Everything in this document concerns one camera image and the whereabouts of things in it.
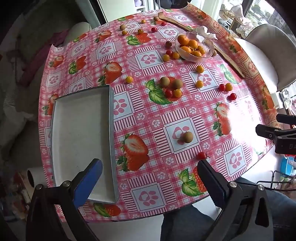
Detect clear glass bowl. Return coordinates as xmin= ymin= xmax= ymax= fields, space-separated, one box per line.
xmin=175 ymin=31 xmax=214 ymax=62

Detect gold wire rack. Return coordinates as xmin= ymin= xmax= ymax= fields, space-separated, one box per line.
xmin=220 ymin=3 xmax=252 ymax=30

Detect white paper roll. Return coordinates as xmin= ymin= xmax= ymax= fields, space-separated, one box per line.
xmin=26 ymin=168 xmax=43 ymax=187

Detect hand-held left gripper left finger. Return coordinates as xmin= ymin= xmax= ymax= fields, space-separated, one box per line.
xmin=25 ymin=158 xmax=103 ymax=241

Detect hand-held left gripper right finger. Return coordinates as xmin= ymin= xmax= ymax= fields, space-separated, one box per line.
xmin=196 ymin=159 xmax=274 ymax=241

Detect grey upholstered chair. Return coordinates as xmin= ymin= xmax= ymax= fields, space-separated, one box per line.
xmin=233 ymin=24 xmax=296 ymax=92

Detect white crumpled tissue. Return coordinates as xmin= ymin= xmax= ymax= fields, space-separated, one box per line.
xmin=192 ymin=25 xmax=218 ymax=40

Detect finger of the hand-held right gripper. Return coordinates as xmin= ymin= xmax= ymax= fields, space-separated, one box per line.
xmin=255 ymin=124 xmax=281 ymax=140
xmin=276 ymin=113 xmax=296 ymax=127

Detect person's blue jeans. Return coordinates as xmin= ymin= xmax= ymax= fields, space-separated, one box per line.
xmin=160 ymin=177 xmax=296 ymax=241

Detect grey rectangular tray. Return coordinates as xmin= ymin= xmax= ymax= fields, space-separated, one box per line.
xmin=50 ymin=85 xmax=120 ymax=204

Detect white power strip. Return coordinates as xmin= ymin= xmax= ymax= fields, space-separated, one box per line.
xmin=273 ymin=89 xmax=296 ymax=109

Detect blue bucket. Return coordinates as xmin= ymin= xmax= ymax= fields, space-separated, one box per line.
xmin=280 ymin=155 xmax=296 ymax=179

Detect pink cloth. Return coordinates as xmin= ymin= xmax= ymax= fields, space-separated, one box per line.
xmin=20 ymin=31 xmax=70 ymax=86

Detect pink printed tablecloth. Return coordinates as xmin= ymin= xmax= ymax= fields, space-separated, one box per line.
xmin=38 ymin=2 xmax=281 ymax=223

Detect beige chair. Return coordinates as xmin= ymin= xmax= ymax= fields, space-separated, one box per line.
xmin=62 ymin=22 xmax=93 ymax=47

